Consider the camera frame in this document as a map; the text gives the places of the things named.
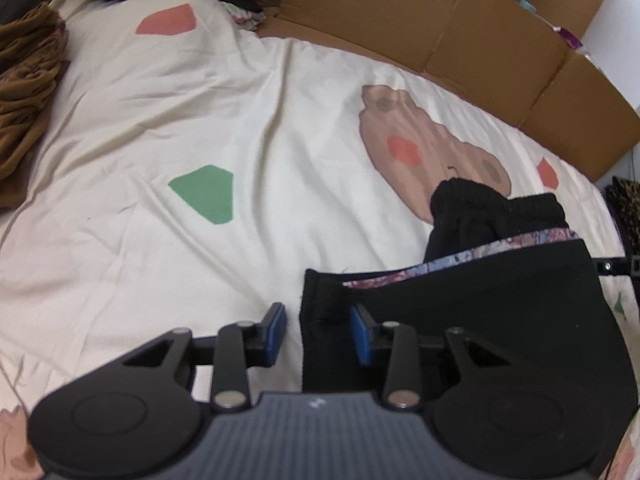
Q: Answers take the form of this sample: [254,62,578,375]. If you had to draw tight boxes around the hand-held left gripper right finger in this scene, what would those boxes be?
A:
[350,305,521,409]

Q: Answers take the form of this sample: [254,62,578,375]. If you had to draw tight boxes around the brown crumpled cloth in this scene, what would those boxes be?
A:
[0,2,72,211]

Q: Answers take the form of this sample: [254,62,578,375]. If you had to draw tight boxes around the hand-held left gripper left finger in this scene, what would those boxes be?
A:
[122,302,287,408]

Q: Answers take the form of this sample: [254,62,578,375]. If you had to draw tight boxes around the floral patterned cloth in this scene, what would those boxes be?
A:
[222,2,268,31]

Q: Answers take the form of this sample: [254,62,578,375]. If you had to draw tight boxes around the cream printed bedsheet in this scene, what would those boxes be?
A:
[0,0,640,480]

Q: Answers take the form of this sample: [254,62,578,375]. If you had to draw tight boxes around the large brown cardboard sheet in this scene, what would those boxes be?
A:
[255,0,640,183]

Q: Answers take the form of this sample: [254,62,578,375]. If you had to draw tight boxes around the black pants with printed lining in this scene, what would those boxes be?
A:
[299,177,640,411]

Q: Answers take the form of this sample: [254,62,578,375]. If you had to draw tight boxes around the leopard print cloth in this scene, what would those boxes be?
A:
[604,175,640,256]

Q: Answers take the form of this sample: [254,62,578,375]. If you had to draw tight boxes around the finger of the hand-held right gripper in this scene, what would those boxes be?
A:
[592,255,640,279]

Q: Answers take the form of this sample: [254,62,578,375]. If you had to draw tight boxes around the purple and white packet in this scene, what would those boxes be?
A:
[557,26,587,50]

